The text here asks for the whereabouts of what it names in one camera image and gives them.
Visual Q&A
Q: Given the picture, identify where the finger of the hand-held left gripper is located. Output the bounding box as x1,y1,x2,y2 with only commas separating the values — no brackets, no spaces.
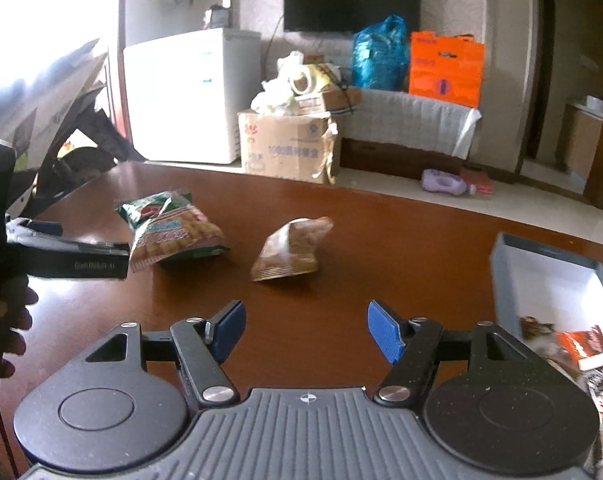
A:
6,217,64,241
6,236,131,263

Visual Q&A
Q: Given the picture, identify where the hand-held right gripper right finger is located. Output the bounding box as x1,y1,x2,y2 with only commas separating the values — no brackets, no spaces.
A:
367,299,539,407

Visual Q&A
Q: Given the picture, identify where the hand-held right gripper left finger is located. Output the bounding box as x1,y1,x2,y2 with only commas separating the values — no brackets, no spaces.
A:
84,299,248,412

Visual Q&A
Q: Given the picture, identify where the green cracker bag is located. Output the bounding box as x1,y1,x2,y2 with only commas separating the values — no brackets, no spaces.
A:
114,189,232,274

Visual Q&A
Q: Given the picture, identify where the grey cardboard box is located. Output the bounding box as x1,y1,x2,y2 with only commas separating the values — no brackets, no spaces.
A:
489,231,603,476

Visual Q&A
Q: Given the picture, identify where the person's left hand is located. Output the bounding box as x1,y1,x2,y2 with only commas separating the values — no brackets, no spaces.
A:
0,274,40,413

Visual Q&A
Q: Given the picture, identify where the white black scooter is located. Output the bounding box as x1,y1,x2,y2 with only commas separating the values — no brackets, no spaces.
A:
0,37,138,222

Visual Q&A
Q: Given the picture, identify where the clear brown snack bag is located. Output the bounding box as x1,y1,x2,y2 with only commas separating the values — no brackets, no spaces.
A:
250,216,335,284

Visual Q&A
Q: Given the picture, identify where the purple plastic bottle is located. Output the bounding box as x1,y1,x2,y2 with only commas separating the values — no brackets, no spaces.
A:
421,168,478,196

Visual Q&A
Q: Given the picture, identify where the red item on floor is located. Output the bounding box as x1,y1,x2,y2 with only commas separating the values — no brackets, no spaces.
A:
460,167,497,197

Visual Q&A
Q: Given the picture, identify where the white small fridge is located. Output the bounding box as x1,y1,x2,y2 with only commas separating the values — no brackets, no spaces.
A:
122,27,263,165

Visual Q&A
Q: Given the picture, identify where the large printed cardboard carton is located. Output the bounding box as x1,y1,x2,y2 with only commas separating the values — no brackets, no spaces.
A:
237,108,343,185

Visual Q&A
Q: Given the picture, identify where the cabinet with white quilted cover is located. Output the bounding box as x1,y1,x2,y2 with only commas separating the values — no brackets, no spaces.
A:
338,87,483,179

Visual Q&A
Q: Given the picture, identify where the flat brown cardboard box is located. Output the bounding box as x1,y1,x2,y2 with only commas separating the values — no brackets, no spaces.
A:
295,87,363,114

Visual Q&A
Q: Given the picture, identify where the white plastic bag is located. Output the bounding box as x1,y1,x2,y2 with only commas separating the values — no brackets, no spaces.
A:
251,50,305,116

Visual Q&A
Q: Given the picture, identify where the yellow white tape roll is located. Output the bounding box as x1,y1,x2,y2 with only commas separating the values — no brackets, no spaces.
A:
290,62,343,96

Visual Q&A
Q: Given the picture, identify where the small item on fridge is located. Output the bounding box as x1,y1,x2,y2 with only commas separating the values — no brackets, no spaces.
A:
201,4,231,30

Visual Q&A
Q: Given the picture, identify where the orange paper bag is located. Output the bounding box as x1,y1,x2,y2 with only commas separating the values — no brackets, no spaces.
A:
408,31,486,109

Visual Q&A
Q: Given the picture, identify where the wooden cabinet beyond doorway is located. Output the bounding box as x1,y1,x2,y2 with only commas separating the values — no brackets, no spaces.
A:
560,96,603,182

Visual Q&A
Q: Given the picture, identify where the blue plastic bag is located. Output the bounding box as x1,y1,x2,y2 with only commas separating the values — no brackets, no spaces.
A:
351,14,411,92

